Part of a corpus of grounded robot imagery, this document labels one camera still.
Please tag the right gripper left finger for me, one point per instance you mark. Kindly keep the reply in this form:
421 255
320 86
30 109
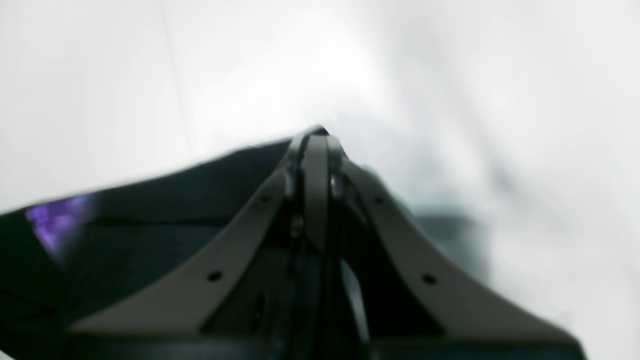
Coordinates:
180 303

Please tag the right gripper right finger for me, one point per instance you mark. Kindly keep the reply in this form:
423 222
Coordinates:
466 310

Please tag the black T-shirt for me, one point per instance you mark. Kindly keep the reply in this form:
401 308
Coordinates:
318 288

